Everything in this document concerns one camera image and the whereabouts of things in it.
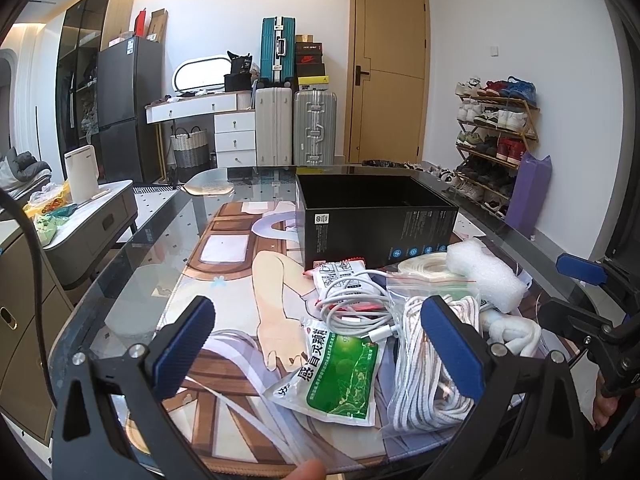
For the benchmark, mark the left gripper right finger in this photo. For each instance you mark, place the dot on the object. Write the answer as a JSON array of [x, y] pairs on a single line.
[[526, 421]]

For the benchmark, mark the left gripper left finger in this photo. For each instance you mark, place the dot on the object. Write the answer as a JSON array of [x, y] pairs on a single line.
[[88, 439]]

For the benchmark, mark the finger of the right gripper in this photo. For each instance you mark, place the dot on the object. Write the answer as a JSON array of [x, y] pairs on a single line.
[[572, 323], [581, 269]]

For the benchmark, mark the white bubble wrap foam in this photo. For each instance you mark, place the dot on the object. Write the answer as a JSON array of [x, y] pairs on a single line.
[[495, 280]]

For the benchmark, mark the bag of striped white cords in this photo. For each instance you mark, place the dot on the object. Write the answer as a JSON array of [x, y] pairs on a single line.
[[424, 396]]

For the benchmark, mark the bag of cream rope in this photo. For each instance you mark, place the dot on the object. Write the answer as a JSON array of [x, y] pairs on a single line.
[[432, 266]]

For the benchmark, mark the green white medicine packet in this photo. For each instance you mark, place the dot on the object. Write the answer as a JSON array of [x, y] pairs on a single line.
[[335, 384]]

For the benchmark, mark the person's right hand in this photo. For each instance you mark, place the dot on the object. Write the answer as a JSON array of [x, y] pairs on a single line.
[[603, 408]]

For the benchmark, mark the person's left hand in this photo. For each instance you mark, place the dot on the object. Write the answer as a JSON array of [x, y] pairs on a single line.
[[310, 470]]

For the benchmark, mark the purple paper bag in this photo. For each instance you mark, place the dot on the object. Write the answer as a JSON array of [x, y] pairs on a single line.
[[530, 192]]

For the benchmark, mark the shoe rack with shoes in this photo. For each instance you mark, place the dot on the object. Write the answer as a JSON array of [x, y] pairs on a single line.
[[497, 121]]

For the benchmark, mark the grey side cabinet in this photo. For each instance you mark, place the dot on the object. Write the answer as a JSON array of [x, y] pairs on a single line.
[[93, 229]]

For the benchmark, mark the black cardboard box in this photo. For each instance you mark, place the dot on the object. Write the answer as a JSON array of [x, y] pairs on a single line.
[[379, 218]]

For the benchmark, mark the anime printed desk mat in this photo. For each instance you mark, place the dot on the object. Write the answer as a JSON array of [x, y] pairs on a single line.
[[248, 263]]

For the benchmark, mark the white red wet wipes pack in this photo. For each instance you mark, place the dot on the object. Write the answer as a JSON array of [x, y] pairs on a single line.
[[346, 277]]

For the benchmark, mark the white electric kettle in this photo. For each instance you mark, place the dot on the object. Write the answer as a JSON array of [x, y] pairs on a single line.
[[82, 173]]

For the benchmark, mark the pile of grey clothes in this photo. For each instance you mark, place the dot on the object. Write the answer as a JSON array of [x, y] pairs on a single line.
[[22, 173]]

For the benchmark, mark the wooden door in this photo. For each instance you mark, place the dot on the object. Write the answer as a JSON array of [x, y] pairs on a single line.
[[389, 55]]

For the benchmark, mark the grey white woven basket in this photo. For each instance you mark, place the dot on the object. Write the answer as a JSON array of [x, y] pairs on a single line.
[[190, 147]]

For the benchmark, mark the silver aluminium suitcase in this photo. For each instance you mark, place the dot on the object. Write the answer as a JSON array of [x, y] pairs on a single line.
[[314, 128]]

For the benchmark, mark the white dressing table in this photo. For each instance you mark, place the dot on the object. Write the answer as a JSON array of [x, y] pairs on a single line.
[[234, 124]]

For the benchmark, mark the stack of shoe boxes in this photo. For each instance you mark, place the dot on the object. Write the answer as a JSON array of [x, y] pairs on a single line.
[[309, 64]]

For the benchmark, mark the white suitcase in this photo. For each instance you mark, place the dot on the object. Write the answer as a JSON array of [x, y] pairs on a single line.
[[274, 124]]

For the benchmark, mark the black refrigerator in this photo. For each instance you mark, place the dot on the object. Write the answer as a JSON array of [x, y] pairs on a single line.
[[129, 79]]

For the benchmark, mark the oval vanity mirror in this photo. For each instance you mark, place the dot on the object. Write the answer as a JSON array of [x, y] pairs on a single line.
[[201, 74]]

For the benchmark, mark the black bag on dresser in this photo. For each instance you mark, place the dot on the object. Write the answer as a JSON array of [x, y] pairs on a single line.
[[239, 77]]

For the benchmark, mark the teal suitcase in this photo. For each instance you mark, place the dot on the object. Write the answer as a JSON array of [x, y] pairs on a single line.
[[277, 51]]

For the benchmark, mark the dark glass display cabinet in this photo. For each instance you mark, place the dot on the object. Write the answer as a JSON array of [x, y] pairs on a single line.
[[88, 27]]

